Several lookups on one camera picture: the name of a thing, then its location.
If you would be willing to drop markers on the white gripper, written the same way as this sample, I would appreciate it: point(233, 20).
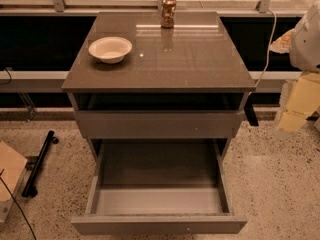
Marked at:
point(306, 45)

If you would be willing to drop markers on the grey drawer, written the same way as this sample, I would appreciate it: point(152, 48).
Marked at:
point(161, 125)
point(159, 187)

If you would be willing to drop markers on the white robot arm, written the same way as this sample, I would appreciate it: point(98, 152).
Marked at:
point(303, 45)

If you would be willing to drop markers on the grey drawer cabinet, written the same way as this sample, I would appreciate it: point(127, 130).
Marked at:
point(193, 67)

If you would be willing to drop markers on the grey top drawer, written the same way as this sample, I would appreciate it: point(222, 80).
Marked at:
point(161, 125)

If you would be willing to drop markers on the crushed gold soda can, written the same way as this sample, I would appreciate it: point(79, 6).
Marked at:
point(167, 15)

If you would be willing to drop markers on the white paper bowl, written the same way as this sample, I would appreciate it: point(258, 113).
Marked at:
point(110, 50)

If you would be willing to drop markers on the black metal bar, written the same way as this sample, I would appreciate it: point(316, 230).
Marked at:
point(30, 187)

